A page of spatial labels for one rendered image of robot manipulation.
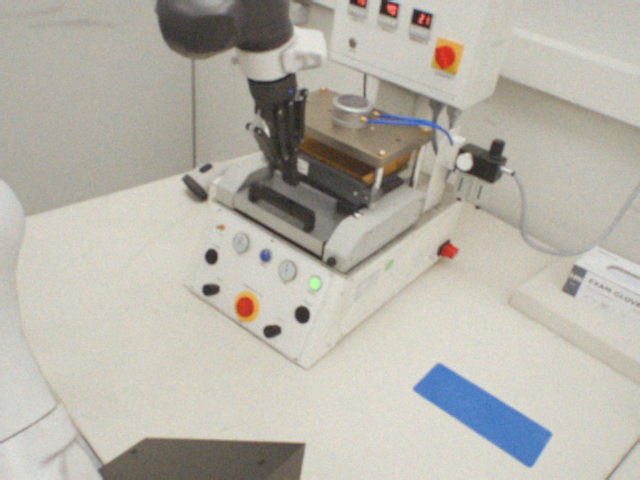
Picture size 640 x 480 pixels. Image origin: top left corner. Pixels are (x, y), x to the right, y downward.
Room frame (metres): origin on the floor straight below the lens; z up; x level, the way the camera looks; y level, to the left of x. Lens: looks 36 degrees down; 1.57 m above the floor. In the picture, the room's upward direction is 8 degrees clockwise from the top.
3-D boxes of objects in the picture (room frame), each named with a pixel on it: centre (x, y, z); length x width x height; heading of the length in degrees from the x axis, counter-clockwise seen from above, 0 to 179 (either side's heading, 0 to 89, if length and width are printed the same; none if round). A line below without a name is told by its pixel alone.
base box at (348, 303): (1.08, -0.03, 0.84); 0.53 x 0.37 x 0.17; 146
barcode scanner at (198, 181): (1.38, 0.28, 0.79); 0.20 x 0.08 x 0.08; 138
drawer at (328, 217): (1.06, 0.00, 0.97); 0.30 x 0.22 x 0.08; 146
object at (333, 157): (1.09, -0.03, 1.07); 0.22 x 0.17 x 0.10; 56
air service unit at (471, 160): (1.08, -0.28, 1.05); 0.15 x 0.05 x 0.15; 56
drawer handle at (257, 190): (0.94, 0.08, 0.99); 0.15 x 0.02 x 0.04; 56
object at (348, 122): (1.11, -0.06, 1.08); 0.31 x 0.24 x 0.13; 56
